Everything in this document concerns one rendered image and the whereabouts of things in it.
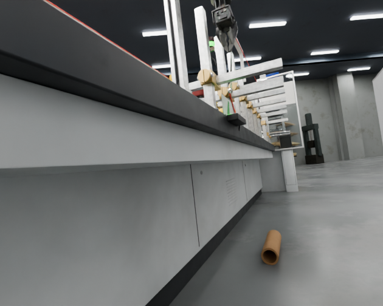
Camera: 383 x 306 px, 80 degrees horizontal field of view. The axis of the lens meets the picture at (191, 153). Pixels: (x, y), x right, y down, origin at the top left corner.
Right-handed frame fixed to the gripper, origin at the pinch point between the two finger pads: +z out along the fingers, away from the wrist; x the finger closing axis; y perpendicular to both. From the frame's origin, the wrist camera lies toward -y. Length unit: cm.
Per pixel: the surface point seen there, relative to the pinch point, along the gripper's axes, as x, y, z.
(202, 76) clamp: -8.5, 12.4, 13.4
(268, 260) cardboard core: 1, -26, 96
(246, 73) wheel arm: 6.5, 5.4, 13.6
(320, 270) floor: 23, -22, 97
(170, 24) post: -8.0, 36.4, 6.4
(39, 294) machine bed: -28, 64, 67
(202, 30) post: -7.3, 9.6, -5.7
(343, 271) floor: 32, -23, 97
